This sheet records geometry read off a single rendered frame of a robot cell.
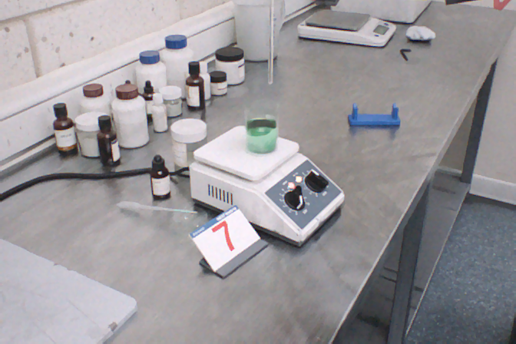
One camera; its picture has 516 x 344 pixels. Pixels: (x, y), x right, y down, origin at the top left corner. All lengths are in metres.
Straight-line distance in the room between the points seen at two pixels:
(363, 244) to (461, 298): 1.13
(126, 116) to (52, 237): 0.28
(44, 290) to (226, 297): 0.22
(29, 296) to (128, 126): 0.40
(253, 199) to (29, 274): 0.30
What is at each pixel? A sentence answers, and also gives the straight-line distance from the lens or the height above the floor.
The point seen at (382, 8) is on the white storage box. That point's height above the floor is 0.79.
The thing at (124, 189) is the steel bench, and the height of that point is 0.75.
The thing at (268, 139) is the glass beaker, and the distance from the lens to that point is 0.79.
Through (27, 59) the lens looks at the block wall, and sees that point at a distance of 1.08.
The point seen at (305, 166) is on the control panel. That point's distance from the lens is 0.84.
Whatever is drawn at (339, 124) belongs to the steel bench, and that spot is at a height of 0.75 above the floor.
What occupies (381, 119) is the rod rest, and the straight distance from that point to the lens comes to 1.13.
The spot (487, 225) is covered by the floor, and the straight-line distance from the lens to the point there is 2.25.
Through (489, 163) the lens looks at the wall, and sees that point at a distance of 2.36.
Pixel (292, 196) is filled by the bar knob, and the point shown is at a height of 0.80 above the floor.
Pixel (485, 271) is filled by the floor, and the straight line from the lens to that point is 2.03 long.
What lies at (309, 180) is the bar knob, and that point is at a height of 0.81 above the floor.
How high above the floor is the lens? 1.23
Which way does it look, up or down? 29 degrees down
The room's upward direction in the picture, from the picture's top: straight up
